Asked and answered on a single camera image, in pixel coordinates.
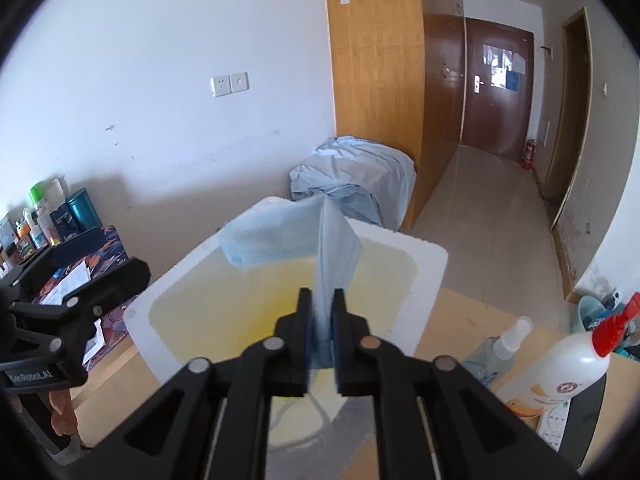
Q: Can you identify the white paper sheet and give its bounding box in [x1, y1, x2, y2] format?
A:
[82, 326, 107, 364]
[47, 265, 94, 307]

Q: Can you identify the dark blue box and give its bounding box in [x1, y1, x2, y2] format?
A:
[50, 205, 81, 241]

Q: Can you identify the wooden wardrobe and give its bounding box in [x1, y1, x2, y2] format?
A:
[322, 0, 467, 233]

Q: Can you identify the blue face mask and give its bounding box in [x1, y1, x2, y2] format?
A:
[220, 195, 363, 367]

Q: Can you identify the white foam box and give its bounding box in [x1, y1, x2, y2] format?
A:
[122, 196, 448, 398]

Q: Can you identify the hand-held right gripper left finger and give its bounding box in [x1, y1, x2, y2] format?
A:
[67, 287, 315, 480]

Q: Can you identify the white lotion bottle red cap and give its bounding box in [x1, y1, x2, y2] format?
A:
[502, 293, 640, 418]

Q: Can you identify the wooden side door frame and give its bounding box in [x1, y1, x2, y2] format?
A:
[542, 7, 594, 235]

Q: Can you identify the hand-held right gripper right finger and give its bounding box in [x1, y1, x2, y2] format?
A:
[330, 287, 583, 480]

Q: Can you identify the white remote control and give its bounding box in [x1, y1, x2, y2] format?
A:
[535, 397, 572, 453]

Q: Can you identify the clear blue spray bottle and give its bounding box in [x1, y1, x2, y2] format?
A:
[462, 316, 535, 387]

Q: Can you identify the black phone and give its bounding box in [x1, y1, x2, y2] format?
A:
[560, 372, 609, 471]

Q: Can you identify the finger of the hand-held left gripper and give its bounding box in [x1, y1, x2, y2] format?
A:
[9, 257, 152, 372]
[0, 227, 105, 307]

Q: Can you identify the teal canister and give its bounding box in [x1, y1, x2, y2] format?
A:
[66, 188, 104, 233]

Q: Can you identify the person's left hand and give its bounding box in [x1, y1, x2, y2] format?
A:
[49, 389, 80, 438]

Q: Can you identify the brown entrance door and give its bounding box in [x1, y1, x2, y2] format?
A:
[461, 16, 535, 163]

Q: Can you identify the teal cup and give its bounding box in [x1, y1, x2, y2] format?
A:
[578, 295, 617, 335]

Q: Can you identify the white door notice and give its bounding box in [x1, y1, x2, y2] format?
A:
[482, 45, 526, 88]

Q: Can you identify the group of toiletry bottles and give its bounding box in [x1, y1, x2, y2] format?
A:
[0, 207, 51, 273]

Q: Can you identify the printed blanket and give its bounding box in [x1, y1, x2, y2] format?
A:
[32, 225, 137, 367]

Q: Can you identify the green cap white bottle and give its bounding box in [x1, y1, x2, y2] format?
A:
[29, 179, 67, 223]

